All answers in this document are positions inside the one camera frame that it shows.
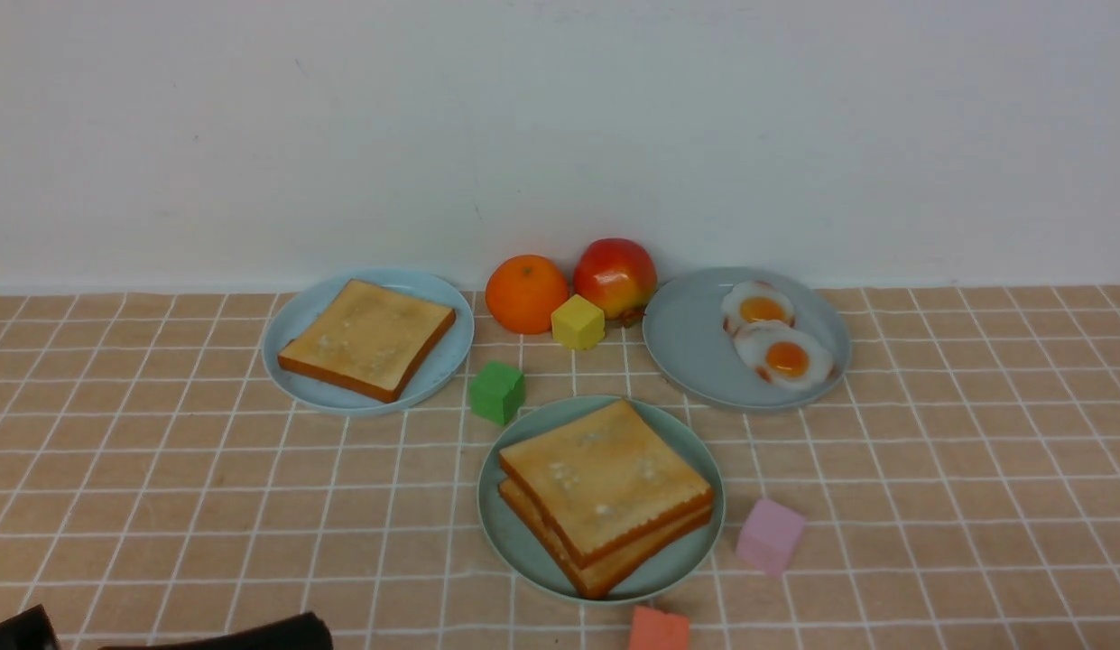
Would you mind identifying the front right fried egg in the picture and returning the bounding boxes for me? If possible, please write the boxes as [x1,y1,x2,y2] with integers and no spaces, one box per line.
[732,321,837,392]

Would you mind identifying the orange fruit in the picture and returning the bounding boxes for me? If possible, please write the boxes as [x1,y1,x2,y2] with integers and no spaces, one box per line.
[485,256,570,336]

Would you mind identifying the orange-red cube block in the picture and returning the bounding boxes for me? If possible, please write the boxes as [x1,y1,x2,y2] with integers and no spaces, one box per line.
[628,606,690,650]

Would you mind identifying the yellow cube block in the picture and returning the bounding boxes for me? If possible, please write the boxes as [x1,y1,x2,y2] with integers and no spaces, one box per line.
[551,293,606,350]

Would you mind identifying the red yellow apple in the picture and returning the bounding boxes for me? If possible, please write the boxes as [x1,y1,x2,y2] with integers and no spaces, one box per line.
[572,236,657,328]

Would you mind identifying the teal centre plate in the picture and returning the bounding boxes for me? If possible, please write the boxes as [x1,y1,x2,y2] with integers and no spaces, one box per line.
[477,394,726,605]

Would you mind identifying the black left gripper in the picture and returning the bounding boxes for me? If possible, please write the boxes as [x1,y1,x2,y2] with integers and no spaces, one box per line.
[102,612,334,650]

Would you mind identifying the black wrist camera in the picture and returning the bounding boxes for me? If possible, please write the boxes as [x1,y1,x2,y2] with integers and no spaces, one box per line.
[0,604,60,650]

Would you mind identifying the toast slice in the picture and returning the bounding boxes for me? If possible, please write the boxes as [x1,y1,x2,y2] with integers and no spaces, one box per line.
[276,279,457,403]
[498,479,713,600]
[498,399,715,570]

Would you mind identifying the pink cube block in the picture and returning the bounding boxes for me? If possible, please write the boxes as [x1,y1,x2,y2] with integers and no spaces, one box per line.
[736,496,808,579]

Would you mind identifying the back fried egg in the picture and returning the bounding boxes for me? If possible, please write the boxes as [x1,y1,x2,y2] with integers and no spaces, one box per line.
[720,280,796,336]

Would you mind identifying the fried egg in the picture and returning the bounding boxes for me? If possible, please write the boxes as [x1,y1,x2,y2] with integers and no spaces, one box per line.
[732,321,837,392]
[720,280,796,336]

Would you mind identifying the light blue left plate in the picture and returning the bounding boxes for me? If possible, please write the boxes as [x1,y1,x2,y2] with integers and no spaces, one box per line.
[262,268,476,417]

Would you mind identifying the green cube block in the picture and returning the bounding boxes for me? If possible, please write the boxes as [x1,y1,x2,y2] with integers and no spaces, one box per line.
[468,361,526,425]

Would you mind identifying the grey-blue right plate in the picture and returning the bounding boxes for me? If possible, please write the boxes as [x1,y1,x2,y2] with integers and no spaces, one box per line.
[643,267,853,414]

